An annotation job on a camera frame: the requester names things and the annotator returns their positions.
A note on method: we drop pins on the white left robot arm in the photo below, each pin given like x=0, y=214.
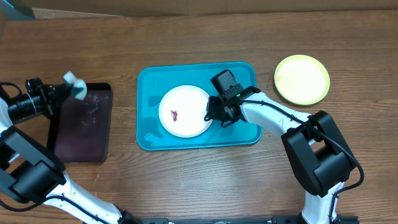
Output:
x=32, y=173

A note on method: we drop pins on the blue plastic tray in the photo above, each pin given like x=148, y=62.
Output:
x=154, y=82

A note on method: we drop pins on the white plate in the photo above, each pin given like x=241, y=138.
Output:
x=182, y=111

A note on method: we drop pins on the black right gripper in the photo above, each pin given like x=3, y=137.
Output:
x=214, y=114

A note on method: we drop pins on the green and yellow sponge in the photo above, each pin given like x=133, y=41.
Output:
x=79, y=87

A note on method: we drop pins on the yellow-green plate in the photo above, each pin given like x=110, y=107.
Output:
x=302, y=80

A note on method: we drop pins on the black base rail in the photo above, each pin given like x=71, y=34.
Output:
x=291, y=219

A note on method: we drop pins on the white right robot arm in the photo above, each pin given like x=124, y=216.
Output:
x=318, y=154

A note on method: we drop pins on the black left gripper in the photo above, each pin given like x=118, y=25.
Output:
x=50, y=94

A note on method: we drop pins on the black water tray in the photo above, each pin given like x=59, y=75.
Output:
x=80, y=131

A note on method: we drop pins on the cardboard backdrop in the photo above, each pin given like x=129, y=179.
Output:
x=207, y=7

